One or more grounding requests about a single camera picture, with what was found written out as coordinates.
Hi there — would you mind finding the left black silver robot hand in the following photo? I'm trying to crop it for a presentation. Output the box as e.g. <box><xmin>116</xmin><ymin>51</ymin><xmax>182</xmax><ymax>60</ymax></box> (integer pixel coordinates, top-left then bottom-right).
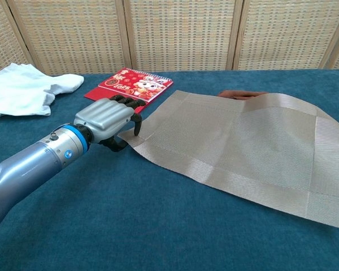
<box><xmin>73</xmin><ymin>95</ymin><xmax>146</xmax><ymax>152</ymax></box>

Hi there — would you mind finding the silver woven placemat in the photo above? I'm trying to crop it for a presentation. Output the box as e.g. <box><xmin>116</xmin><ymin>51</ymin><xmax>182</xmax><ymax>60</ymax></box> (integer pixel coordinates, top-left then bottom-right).
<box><xmin>118</xmin><ymin>89</ymin><xmax>339</xmax><ymax>230</ymax></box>

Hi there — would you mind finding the red desk calendar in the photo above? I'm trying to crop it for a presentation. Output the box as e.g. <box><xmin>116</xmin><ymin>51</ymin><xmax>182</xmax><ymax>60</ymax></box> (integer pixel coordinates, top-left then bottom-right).
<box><xmin>84</xmin><ymin>67</ymin><xmax>175</xmax><ymax>113</ymax></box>

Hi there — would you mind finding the white crumpled cloth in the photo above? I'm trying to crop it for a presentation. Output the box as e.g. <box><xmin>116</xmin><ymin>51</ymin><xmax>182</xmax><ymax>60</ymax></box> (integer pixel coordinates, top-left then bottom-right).
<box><xmin>0</xmin><ymin>63</ymin><xmax>85</xmax><ymax>121</ymax></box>

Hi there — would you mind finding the bamboo folding screen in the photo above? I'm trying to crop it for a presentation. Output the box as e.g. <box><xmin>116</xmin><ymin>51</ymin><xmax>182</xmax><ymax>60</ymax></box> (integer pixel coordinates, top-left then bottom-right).
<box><xmin>0</xmin><ymin>0</ymin><xmax>339</xmax><ymax>77</ymax></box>

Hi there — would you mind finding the teal table carpet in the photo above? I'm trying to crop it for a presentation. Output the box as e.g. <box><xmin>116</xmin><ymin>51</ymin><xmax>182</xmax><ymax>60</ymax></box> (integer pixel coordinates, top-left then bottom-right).
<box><xmin>0</xmin><ymin>69</ymin><xmax>339</xmax><ymax>271</ymax></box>

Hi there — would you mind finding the brown cloth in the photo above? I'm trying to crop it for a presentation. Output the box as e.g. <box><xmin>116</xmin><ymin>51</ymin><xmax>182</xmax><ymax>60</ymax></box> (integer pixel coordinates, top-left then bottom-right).
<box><xmin>216</xmin><ymin>89</ymin><xmax>339</xmax><ymax>152</ymax></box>

